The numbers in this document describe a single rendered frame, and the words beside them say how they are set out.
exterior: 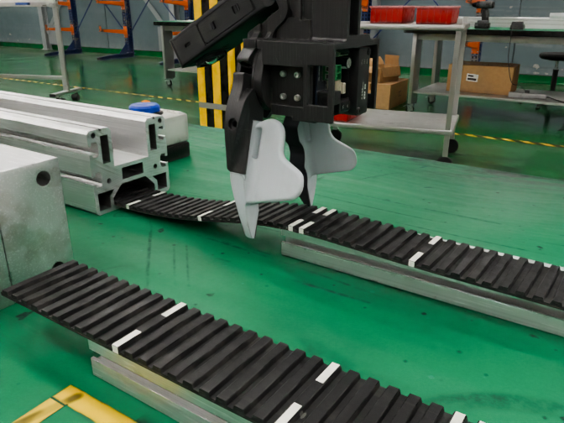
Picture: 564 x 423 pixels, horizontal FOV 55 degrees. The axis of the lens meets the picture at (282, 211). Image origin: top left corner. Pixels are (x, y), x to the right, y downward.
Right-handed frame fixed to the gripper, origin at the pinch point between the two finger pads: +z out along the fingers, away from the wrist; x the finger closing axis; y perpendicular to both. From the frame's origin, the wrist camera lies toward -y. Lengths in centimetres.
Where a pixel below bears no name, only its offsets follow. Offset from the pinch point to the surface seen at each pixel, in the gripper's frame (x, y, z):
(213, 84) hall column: 255, -229, 37
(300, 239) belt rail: -1.3, 3.5, 1.6
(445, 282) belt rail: -0.6, 15.2, 2.3
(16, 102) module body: 3.0, -42.0, -4.4
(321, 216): 0.3, 4.5, -0.1
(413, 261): -3.1, 13.6, 0.0
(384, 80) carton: 476, -197, 56
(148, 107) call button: 13.0, -28.8, -3.7
